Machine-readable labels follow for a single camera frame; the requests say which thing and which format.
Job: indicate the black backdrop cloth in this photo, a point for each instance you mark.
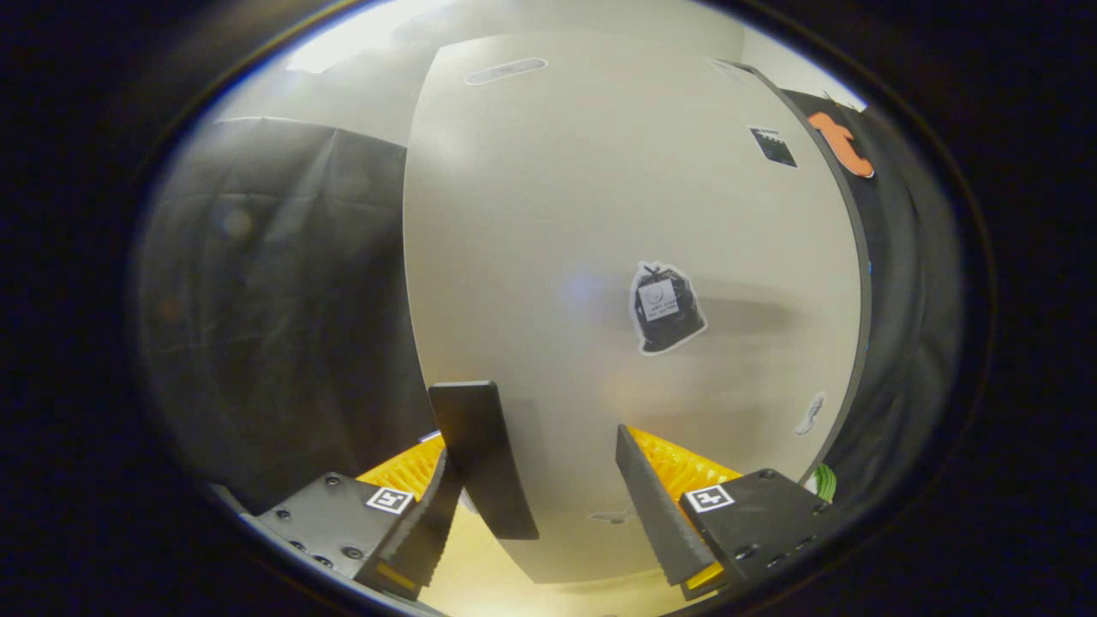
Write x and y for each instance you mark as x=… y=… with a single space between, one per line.
x=908 y=300
x=274 y=300

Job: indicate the toy watermelon slice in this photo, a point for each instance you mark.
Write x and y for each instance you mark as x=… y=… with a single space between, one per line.
x=824 y=482

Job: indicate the grey shoe cabinet door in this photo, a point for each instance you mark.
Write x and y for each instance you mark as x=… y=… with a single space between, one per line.
x=557 y=214

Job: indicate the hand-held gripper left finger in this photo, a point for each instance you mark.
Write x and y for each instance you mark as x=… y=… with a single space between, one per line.
x=334 y=514

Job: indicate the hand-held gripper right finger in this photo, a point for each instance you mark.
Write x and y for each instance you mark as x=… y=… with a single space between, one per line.
x=763 y=514

